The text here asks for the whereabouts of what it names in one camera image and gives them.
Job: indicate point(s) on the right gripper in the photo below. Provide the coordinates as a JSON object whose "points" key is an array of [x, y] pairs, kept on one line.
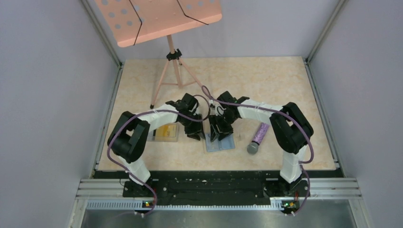
{"points": [[224, 132]]}

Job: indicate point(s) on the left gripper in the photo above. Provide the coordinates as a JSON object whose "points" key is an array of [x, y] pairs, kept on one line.
{"points": [[196, 131]]}

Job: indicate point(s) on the clear plastic card box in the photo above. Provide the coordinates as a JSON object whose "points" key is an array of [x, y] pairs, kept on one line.
{"points": [[150, 137]]}

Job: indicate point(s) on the purple glitter microphone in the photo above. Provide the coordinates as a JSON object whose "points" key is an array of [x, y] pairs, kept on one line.
{"points": [[257, 139]]}

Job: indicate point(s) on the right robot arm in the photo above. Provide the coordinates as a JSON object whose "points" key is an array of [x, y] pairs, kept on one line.
{"points": [[291, 128]]}

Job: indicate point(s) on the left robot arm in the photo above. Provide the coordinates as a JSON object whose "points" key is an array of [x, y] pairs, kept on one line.
{"points": [[129, 136]]}

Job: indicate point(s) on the black stripe yellow card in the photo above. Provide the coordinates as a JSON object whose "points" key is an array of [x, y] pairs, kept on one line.
{"points": [[166, 132]]}

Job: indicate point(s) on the pink music stand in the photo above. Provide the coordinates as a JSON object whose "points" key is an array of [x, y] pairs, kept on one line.
{"points": [[137, 21]]}

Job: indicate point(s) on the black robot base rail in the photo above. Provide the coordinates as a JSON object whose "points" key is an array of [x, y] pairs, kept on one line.
{"points": [[216, 188]]}

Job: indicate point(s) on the grey slotted cable duct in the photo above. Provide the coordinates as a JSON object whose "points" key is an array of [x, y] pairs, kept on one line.
{"points": [[143, 205]]}

